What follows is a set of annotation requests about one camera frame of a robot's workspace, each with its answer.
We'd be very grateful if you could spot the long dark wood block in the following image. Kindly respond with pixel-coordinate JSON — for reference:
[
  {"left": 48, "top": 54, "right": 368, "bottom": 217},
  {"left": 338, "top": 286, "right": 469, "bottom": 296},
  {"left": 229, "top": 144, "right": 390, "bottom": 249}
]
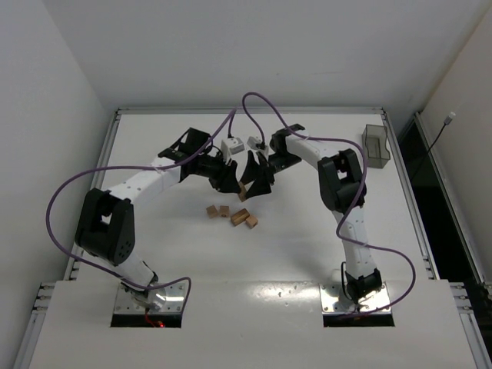
[{"left": 238, "top": 181, "right": 247, "bottom": 202}]

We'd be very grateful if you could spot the grey translucent plastic bin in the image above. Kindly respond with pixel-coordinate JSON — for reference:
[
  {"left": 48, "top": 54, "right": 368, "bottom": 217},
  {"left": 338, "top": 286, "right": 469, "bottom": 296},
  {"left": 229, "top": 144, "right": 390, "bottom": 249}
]
[{"left": 362, "top": 125, "right": 391, "bottom": 169}]

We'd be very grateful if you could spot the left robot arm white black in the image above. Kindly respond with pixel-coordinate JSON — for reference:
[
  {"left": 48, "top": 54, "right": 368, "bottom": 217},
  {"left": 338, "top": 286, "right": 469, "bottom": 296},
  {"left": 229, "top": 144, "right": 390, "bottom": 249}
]
[{"left": 75, "top": 128, "right": 244, "bottom": 298}]

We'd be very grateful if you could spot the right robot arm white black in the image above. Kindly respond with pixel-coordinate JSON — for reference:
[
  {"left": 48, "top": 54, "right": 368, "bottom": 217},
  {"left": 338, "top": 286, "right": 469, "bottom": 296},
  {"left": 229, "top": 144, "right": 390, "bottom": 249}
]
[{"left": 239, "top": 124, "right": 382, "bottom": 304}]

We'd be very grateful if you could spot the light wood cube with letter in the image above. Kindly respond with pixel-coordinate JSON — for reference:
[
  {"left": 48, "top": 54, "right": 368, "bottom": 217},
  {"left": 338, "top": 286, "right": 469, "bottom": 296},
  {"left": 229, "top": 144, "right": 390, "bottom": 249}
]
[{"left": 219, "top": 205, "right": 230, "bottom": 218}]

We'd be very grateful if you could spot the light wood cube right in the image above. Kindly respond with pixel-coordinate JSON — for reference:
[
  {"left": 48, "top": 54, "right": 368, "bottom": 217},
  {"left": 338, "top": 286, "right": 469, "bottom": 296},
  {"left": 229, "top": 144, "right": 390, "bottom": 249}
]
[{"left": 245, "top": 215, "right": 258, "bottom": 229}]

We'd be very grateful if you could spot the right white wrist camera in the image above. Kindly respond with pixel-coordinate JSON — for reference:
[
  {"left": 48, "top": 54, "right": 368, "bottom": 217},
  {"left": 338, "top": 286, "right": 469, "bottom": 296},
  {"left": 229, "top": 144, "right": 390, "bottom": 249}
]
[{"left": 247, "top": 136, "right": 268, "bottom": 152}]

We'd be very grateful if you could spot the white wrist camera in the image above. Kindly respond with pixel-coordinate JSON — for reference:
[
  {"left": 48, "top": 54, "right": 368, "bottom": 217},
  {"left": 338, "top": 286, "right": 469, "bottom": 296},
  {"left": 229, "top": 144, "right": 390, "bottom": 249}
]
[
  {"left": 247, "top": 136, "right": 268, "bottom": 152},
  {"left": 220, "top": 137, "right": 244, "bottom": 156}
]

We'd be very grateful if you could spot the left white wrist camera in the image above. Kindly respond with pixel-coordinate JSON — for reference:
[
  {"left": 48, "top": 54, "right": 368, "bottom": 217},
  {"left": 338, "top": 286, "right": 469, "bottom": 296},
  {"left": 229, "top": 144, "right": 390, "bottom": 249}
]
[{"left": 220, "top": 137, "right": 244, "bottom": 156}]

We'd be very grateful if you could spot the aluminium table frame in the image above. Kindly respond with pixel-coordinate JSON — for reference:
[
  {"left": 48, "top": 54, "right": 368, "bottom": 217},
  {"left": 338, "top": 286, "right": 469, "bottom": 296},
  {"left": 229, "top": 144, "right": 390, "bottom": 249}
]
[{"left": 15, "top": 107, "right": 492, "bottom": 369}]

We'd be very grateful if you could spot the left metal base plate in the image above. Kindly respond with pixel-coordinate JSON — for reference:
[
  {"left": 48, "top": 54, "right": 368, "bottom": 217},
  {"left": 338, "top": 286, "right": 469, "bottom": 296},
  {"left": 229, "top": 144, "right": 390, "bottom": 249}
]
[{"left": 114, "top": 282, "right": 188, "bottom": 314}]

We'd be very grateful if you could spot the metal base plate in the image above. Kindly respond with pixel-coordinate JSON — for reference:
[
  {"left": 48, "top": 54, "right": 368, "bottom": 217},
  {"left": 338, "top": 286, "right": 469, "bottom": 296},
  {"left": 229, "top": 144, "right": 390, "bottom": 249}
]
[
  {"left": 319, "top": 284, "right": 391, "bottom": 316},
  {"left": 114, "top": 282, "right": 188, "bottom": 314}
]

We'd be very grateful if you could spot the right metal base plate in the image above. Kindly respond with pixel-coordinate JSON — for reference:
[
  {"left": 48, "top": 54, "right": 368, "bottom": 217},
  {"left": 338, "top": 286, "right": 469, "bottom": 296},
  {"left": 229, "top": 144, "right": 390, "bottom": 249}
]
[{"left": 319, "top": 284, "right": 391, "bottom": 316}]

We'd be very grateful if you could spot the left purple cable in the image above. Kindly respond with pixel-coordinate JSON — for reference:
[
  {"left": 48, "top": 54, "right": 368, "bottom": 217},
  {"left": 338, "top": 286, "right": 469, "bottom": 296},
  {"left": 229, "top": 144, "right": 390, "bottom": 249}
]
[{"left": 45, "top": 109, "right": 238, "bottom": 304}]

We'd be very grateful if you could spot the black wall cable with plug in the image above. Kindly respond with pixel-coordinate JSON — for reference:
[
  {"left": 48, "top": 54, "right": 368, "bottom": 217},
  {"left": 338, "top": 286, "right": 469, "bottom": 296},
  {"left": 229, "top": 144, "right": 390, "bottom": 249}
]
[{"left": 407, "top": 111, "right": 457, "bottom": 181}]

